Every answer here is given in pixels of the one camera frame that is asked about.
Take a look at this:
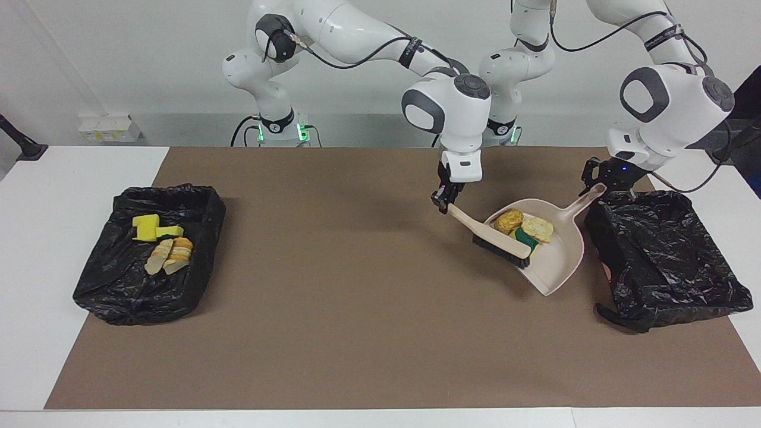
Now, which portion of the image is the beige brush with black bristles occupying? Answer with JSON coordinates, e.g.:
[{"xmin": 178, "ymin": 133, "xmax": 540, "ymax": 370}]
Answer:
[{"xmin": 447, "ymin": 203, "xmax": 532, "ymax": 269}]

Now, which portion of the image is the brown peanut shaped toy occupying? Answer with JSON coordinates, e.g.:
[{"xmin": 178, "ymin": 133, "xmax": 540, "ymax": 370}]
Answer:
[{"xmin": 493, "ymin": 209, "xmax": 524, "ymax": 235}]

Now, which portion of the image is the small beige bread chunk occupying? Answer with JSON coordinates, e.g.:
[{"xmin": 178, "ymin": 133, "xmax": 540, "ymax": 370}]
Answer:
[{"xmin": 521, "ymin": 216, "xmax": 555, "ymax": 243}]

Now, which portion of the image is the beige plastic dustpan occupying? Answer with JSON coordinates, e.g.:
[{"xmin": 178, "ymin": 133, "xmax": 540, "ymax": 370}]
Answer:
[{"xmin": 483, "ymin": 182, "xmax": 608, "ymax": 297}]

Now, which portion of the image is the yellow sponge piece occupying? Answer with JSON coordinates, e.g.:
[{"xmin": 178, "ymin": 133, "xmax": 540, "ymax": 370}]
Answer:
[
  {"xmin": 509, "ymin": 227, "xmax": 540, "ymax": 257},
  {"xmin": 132, "ymin": 214, "xmax": 160, "ymax": 242}
]

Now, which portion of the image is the beige bread chunk orange crust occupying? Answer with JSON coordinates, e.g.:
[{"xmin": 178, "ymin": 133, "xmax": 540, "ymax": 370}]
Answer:
[{"xmin": 162, "ymin": 237, "xmax": 194, "ymax": 275}]

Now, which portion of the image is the black bag lined bin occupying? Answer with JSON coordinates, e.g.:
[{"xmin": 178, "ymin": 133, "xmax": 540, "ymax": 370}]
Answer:
[
  {"xmin": 73, "ymin": 183, "xmax": 227, "ymax": 326},
  {"xmin": 584, "ymin": 190, "xmax": 754, "ymax": 333}
]

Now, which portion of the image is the black stand foot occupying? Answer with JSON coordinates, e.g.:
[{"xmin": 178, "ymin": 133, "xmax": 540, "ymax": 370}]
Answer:
[
  {"xmin": 706, "ymin": 117, "xmax": 761, "ymax": 164},
  {"xmin": 0, "ymin": 114, "xmax": 49, "ymax": 162}
]

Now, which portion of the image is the dark background panel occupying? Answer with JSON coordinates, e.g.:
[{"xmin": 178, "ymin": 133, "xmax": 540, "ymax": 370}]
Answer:
[{"xmin": 683, "ymin": 64, "xmax": 761, "ymax": 200}]

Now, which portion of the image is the brown table mat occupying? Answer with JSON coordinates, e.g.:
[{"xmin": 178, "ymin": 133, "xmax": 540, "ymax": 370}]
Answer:
[{"xmin": 45, "ymin": 147, "xmax": 761, "ymax": 410}]

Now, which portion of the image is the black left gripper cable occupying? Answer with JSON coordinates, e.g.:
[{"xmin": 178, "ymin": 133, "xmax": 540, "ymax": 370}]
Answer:
[{"xmin": 550, "ymin": 0, "xmax": 733, "ymax": 194}]

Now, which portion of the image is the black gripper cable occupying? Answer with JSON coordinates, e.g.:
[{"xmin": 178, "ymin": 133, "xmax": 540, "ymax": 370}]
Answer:
[
  {"xmin": 550, "ymin": 0, "xmax": 733, "ymax": 194},
  {"xmin": 262, "ymin": 29, "xmax": 470, "ymax": 75}
]

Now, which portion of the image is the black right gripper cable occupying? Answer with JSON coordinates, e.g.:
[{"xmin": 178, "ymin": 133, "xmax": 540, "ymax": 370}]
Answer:
[{"xmin": 262, "ymin": 29, "xmax": 470, "ymax": 75}]

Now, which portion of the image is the black arm base cable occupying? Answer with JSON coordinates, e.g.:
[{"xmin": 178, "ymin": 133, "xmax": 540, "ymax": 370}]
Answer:
[{"xmin": 230, "ymin": 115, "xmax": 263, "ymax": 147}]

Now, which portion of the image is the white wall socket box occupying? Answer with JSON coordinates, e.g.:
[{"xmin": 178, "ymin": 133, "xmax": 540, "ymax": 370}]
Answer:
[{"xmin": 78, "ymin": 114, "xmax": 143, "ymax": 143}]

